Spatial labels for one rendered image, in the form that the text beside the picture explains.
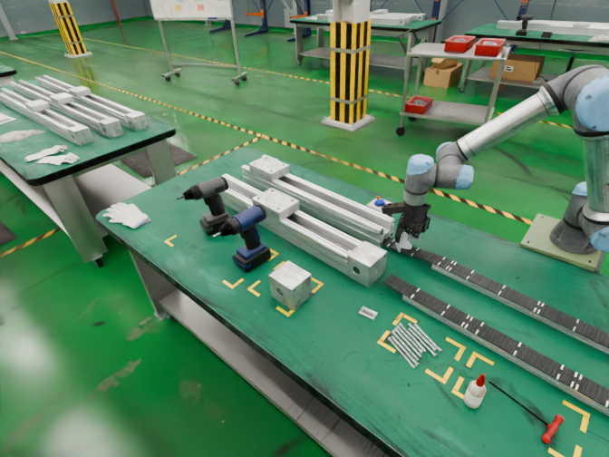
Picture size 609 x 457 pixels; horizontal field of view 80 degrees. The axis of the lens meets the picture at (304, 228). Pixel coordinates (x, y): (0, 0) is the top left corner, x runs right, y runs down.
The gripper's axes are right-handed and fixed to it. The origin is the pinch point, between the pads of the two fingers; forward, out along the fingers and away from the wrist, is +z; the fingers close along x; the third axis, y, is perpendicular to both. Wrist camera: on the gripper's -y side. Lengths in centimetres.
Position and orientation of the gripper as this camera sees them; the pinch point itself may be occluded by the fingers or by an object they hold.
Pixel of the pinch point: (401, 245)
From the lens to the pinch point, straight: 138.4
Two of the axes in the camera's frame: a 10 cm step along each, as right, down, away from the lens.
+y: 7.2, 3.9, -5.7
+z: 0.4, 8.0, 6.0
